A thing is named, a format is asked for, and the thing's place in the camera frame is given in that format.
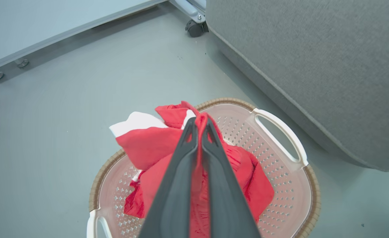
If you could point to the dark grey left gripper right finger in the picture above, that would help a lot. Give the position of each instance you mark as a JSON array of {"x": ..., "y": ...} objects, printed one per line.
[{"x": 227, "y": 205}]

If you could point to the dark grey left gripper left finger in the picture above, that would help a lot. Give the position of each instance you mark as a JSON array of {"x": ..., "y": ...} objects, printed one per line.
[{"x": 174, "y": 198}]

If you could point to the red and white garment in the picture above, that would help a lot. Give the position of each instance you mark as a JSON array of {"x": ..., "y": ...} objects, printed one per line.
[{"x": 141, "y": 148}]

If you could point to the cream perforated laundry basket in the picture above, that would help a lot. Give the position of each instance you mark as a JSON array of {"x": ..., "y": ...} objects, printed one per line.
[{"x": 280, "y": 185}]

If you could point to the grey fabric sofa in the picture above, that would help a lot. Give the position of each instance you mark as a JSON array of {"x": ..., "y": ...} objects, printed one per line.
[{"x": 313, "y": 66}]

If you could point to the black caster under forked foot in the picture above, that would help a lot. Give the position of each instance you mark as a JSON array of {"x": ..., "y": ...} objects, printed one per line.
[{"x": 194, "y": 29}]

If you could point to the grey forked partition foot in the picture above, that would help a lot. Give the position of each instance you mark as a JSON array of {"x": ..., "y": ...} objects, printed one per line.
[{"x": 189, "y": 8}]

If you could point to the wide pale partition panel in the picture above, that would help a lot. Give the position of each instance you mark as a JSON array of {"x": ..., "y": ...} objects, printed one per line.
[{"x": 49, "y": 19}]

